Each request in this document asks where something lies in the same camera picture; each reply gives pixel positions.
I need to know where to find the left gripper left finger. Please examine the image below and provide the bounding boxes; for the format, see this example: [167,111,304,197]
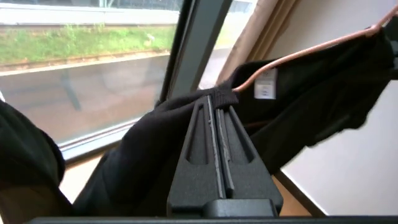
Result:
[167,95,226,218]

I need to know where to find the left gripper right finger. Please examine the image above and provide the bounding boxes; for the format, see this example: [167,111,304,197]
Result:
[215,105,284,218]

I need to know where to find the black garment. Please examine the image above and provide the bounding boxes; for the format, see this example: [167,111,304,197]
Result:
[73,29,398,218]

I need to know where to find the pink clothes hanger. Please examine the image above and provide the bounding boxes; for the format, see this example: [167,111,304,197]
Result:
[231,4,398,128]

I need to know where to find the black shorts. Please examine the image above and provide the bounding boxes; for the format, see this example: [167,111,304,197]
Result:
[0,99,75,224]

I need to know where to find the beige curtain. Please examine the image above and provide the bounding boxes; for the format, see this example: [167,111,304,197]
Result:
[215,0,301,86]

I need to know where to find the window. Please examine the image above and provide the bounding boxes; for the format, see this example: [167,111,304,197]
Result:
[0,0,259,163]

